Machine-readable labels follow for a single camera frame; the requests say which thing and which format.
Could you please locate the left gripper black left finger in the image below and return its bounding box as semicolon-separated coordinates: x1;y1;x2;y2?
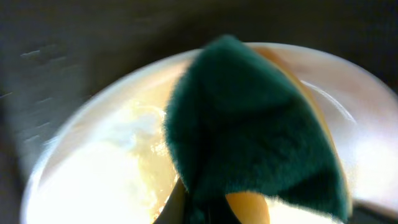
154;179;190;224

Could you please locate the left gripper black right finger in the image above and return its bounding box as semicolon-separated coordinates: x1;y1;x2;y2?
205;196;241;224

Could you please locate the green and yellow sponge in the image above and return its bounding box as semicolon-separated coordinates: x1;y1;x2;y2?
165;36;352;223

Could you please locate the large dark serving tray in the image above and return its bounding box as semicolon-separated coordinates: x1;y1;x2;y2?
1;0;397;186

